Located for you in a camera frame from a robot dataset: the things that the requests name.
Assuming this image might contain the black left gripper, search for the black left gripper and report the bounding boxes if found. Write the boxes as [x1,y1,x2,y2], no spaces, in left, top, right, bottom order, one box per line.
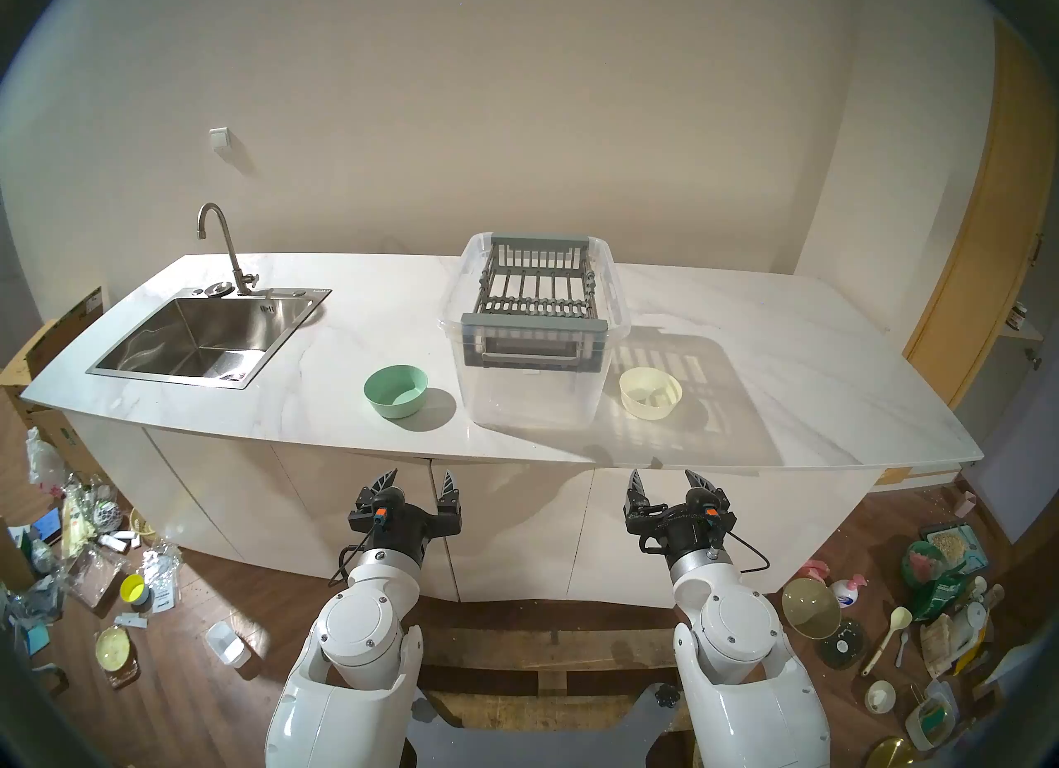
[347,469,462,565]

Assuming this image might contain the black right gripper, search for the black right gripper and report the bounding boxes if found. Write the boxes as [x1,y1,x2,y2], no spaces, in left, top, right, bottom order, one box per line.
[625,469,739,565]

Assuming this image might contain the mint green bowl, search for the mint green bowl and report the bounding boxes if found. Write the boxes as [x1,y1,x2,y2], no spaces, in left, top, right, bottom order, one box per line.
[363,364,429,420]

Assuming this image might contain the cream bowl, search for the cream bowl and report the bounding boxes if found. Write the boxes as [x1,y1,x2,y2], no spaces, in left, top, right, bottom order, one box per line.
[619,367,684,421]

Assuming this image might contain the amber glass plate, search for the amber glass plate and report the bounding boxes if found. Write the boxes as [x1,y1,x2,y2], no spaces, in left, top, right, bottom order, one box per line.
[781,577,842,641]

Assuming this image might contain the grey dish drying rack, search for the grey dish drying rack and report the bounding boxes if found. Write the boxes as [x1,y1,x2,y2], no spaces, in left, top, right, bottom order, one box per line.
[460,234,610,372]

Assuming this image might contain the green bowl pink contents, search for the green bowl pink contents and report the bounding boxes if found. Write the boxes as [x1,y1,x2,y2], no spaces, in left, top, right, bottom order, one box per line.
[902,541,948,589]

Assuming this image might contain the gold metal plate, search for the gold metal plate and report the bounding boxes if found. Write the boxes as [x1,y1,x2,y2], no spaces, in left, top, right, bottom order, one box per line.
[865,736,918,768]

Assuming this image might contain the pale yellow bowl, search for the pale yellow bowl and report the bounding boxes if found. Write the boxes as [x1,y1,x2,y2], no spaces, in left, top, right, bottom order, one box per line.
[93,626,140,689]

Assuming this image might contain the white marble kitchen counter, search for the white marble kitchen counter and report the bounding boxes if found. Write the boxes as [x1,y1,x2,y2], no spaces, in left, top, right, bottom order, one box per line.
[21,252,985,610]

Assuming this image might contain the clear plastic storage bin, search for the clear plastic storage bin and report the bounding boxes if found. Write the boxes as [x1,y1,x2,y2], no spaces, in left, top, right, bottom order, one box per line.
[438,232,633,431]

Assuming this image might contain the wooden pallet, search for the wooden pallet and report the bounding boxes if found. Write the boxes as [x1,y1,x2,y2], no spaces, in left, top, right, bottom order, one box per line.
[376,626,721,768]

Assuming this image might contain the dark glass lid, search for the dark glass lid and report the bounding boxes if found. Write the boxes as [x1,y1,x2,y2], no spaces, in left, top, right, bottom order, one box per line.
[819,617,866,670]

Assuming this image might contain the white plastic container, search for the white plastic container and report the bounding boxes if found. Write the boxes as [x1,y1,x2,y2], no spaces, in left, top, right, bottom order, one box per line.
[204,621,252,670]

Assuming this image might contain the clear bag with papers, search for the clear bag with papers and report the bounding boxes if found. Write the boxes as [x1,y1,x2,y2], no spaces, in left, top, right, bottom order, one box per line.
[141,539,183,614]

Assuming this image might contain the stainless steel sink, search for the stainless steel sink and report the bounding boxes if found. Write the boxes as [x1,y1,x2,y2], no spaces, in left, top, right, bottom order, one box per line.
[86,287,333,390]

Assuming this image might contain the green snack bag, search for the green snack bag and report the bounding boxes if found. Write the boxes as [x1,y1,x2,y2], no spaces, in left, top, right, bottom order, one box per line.
[910,564,969,622]

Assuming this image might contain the teal tray with grains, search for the teal tray with grains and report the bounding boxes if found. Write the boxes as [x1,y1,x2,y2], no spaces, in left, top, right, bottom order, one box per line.
[920,524,990,574]

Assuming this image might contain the curved steel faucet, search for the curved steel faucet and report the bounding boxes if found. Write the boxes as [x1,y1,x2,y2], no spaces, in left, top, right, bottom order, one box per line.
[196,202,272,297]

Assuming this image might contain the clear plastic bag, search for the clear plastic bag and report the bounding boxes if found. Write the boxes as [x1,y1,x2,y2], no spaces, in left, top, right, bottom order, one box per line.
[66,543,125,610]

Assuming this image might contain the yellow snack package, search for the yellow snack package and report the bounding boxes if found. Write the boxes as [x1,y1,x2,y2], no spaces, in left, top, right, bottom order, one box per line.
[62,485,96,556]

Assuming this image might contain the white container green sponge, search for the white container green sponge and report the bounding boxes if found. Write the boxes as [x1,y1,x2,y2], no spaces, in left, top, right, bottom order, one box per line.
[904,679,961,751]

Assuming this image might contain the white plastic bag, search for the white plastic bag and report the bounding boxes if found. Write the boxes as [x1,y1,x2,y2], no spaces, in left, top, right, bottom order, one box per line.
[25,427,67,490]

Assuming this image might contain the brown cardboard box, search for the brown cardboard box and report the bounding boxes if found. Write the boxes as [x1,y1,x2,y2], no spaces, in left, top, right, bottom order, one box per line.
[0,285,108,478]

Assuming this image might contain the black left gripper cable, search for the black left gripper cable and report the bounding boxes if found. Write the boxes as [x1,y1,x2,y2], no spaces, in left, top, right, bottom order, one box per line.
[328,526,373,589]

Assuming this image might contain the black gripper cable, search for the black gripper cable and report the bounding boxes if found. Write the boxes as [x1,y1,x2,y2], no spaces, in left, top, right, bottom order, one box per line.
[328,526,373,589]
[724,526,772,574]

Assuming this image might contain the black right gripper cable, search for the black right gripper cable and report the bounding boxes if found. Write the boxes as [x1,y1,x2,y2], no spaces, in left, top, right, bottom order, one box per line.
[724,526,772,574]

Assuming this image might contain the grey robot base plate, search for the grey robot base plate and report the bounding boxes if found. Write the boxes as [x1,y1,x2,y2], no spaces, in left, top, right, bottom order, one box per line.
[405,682,683,768]

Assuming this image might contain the wooden door frame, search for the wooden door frame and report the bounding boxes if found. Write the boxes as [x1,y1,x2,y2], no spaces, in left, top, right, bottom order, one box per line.
[902,18,1050,412]

